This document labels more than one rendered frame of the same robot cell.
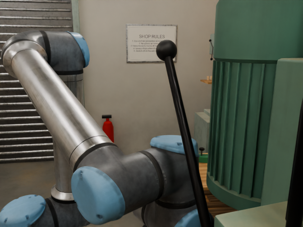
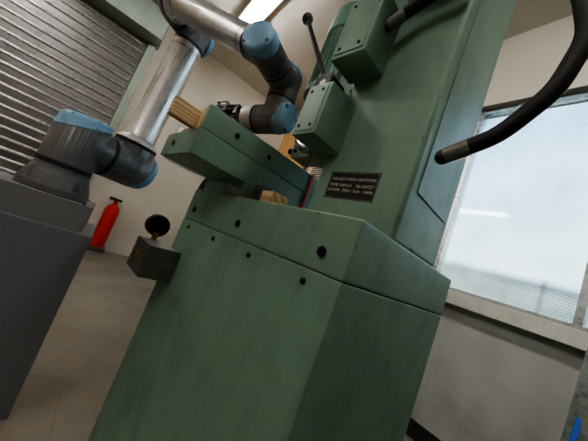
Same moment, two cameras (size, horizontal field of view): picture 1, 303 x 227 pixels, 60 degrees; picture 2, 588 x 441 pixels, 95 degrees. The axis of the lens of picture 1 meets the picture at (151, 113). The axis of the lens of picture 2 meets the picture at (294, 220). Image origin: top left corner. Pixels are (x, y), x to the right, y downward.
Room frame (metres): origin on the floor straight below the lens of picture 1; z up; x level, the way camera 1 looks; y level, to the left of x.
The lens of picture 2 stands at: (-0.33, 0.14, 0.72)
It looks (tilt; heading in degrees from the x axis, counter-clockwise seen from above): 7 degrees up; 334
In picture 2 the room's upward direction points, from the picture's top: 21 degrees clockwise
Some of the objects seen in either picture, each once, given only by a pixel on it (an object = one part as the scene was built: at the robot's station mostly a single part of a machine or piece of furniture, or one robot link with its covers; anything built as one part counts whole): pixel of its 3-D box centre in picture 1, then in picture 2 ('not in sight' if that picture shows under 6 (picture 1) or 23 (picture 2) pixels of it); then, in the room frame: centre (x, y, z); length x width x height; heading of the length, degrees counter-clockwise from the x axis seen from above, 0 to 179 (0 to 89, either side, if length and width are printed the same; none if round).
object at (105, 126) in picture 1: (108, 138); (105, 223); (3.21, 0.56, 0.30); 0.19 x 0.18 x 0.60; 9
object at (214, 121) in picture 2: not in sight; (297, 178); (0.36, -0.15, 0.93); 0.60 x 0.02 x 0.06; 107
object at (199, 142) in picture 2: not in sight; (261, 192); (0.49, -0.11, 0.87); 0.61 x 0.30 x 0.06; 107
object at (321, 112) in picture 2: not in sight; (324, 120); (0.18, -0.09, 1.02); 0.09 x 0.07 x 0.12; 107
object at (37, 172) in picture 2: not in sight; (59, 178); (0.80, 0.45, 0.68); 0.19 x 0.19 x 0.10
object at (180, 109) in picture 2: not in sight; (283, 176); (0.38, -0.12, 0.92); 0.67 x 0.02 x 0.04; 107
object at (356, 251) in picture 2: not in sight; (307, 245); (0.29, -0.22, 0.76); 0.57 x 0.45 x 0.09; 17
